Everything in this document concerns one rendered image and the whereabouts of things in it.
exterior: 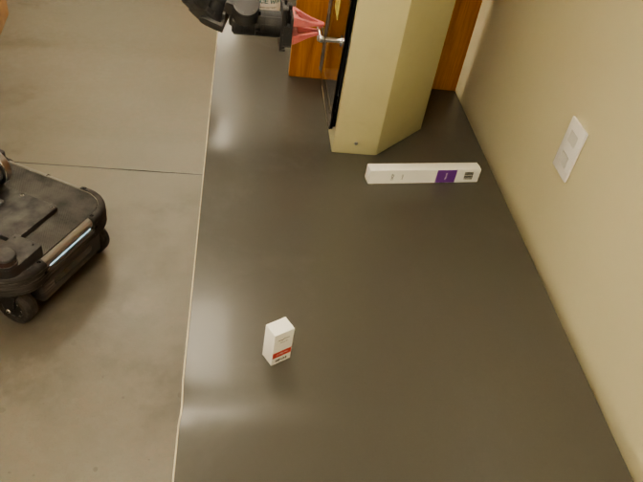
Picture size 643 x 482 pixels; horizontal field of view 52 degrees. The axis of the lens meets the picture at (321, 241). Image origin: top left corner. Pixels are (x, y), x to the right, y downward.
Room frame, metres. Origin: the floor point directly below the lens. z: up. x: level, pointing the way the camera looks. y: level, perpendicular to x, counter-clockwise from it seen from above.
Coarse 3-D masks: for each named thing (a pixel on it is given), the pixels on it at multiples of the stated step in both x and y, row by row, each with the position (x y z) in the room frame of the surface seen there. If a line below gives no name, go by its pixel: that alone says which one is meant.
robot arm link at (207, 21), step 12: (228, 0) 1.33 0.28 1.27; (240, 0) 1.34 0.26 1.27; (252, 0) 1.35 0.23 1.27; (228, 12) 1.36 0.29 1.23; (240, 12) 1.32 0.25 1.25; (252, 12) 1.33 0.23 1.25; (204, 24) 1.39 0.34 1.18; (216, 24) 1.37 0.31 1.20; (240, 24) 1.35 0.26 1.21; (252, 24) 1.36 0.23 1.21
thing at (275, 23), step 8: (280, 8) 1.44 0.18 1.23; (288, 8) 1.40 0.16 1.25; (264, 16) 1.40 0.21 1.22; (272, 16) 1.40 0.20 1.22; (280, 16) 1.41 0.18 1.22; (264, 24) 1.39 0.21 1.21; (272, 24) 1.39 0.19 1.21; (280, 24) 1.40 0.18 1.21; (256, 32) 1.39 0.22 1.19; (264, 32) 1.39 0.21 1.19; (272, 32) 1.39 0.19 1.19; (280, 32) 1.39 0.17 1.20; (280, 40) 1.39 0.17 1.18; (280, 48) 1.39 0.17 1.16
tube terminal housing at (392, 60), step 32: (384, 0) 1.36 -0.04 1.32; (416, 0) 1.38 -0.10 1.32; (448, 0) 1.50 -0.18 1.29; (352, 32) 1.35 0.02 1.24; (384, 32) 1.36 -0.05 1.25; (416, 32) 1.41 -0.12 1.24; (352, 64) 1.35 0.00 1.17; (384, 64) 1.36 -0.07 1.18; (416, 64) 1.44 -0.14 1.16; (352, 96) 1.35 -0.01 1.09; (384, 96) 1.36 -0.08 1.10; (416, 96) 1.47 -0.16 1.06; (352, 128) 1.35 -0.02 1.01; (384, 128) 1.37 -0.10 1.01; (416, 128) 1.51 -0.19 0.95
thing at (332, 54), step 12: (348, 0) 1.38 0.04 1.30; (348, 12) 1.35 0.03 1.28; (336, 24) 1.50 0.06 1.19; (348, 24) 1.35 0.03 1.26; (336, 36) 1.47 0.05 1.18; (324, 48) 1.63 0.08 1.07; (336, 48) 1.44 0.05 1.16; (324, 60) 1.59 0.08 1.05; (336, 60) 1.41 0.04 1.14; (324, 72) 1.56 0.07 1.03; (336, 72) 1.38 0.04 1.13; (324, 84) 1.53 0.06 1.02; (336, 84) 1.35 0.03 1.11; (324, 96) 1.50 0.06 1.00; (336, 96) 1.35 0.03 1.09
